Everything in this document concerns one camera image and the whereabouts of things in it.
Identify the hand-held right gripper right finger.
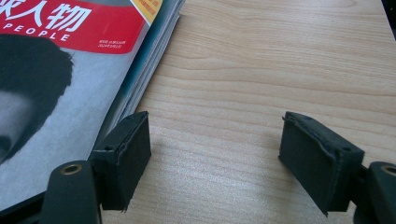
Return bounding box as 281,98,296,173
277,110,366,217

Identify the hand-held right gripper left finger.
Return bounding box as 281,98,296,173
89,110,152,213

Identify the stack of magazines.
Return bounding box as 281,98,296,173
92,0,187,147

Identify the magazine with red banner cover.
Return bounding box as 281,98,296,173
0,0,164,219

